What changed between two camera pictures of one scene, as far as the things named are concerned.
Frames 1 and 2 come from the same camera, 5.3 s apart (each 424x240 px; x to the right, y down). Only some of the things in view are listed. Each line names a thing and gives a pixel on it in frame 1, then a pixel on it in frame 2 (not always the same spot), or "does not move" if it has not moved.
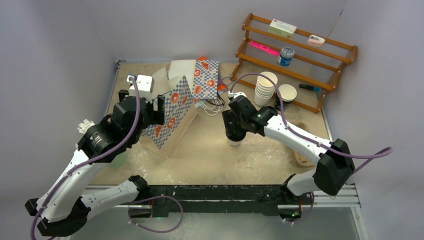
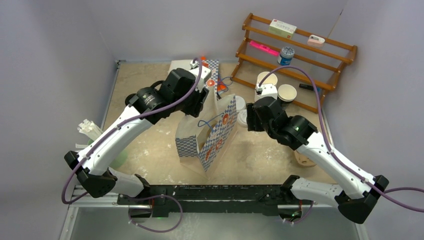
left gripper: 156,116 -> 199,97
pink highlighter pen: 272,51 does not move
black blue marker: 309,87 does not move
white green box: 282,28 does not move
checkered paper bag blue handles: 180,111 -> 202,141
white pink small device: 315,41 does not move
